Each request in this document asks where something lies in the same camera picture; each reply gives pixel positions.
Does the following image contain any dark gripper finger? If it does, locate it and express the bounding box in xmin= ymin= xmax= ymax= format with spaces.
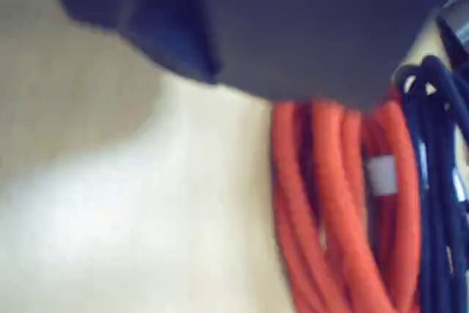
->
xmin=40 ymin=0 xmax=223 ymax=85
xmin=204 ymin=0 xmax=469 ymax=111

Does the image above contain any red braided charging cable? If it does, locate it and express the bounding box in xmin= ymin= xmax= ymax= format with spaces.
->
xmin=270 ymin=87 xmax=422 ymax=313

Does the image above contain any black braided charging cable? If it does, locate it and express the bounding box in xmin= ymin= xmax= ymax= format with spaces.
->
xmin=392 ymin=15 xmax=469 ymax=313

